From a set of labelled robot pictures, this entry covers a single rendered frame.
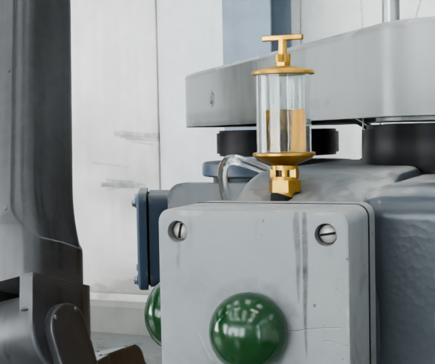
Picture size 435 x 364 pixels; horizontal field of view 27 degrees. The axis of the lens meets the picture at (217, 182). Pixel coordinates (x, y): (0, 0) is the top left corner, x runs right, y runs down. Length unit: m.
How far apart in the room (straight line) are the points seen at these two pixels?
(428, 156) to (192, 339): 0.18
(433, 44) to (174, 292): 0.21
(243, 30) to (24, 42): 4.76
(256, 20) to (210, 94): 4.63
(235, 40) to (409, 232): 5.09
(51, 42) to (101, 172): 5.63
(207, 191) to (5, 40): 0.23
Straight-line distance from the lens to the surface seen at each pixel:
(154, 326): 0.37
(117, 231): 6.31
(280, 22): 5.79
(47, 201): 0.65
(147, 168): 6.17
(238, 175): 0.83
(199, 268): 0.34
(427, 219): 0.37
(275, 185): 0.41
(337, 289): 0.33
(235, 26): 5.46
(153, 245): 0.85
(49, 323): 0.61
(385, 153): 0.49
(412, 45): 0.49
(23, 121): 0.67
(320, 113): 0.57
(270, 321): 0.33
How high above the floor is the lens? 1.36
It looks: 3 degrees down
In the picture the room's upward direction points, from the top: 1 degrees counter-clockwise
